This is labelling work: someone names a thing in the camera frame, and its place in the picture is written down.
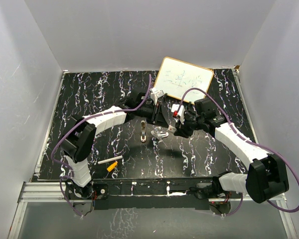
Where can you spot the orange marker cap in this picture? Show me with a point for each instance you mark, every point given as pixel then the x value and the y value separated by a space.
pixel 112 166

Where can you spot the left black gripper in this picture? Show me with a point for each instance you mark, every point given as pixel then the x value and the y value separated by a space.
pixel 157 117

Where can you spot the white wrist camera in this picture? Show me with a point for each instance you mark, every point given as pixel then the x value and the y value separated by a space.
pixel 156 94
pixel 178 112

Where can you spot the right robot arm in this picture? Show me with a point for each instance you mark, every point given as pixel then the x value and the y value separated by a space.
pixel 267 174

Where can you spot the small whiteboard with wooden frame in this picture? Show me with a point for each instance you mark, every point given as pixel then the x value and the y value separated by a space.
pixel 175 77

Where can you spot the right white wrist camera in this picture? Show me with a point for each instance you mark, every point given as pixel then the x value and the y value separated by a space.
pixel 178 112

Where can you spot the white marker pen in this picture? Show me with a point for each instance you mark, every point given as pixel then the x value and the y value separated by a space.
pixel 110 160

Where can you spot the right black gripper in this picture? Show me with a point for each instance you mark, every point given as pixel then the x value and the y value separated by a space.
pixel 181 129

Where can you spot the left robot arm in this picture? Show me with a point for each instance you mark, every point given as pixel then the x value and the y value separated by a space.
pixel 78 144

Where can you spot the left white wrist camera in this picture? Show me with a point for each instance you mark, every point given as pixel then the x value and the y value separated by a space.
pixel 156 94

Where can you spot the aluminium rail frame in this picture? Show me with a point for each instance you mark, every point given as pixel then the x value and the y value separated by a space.
pixel 43 214

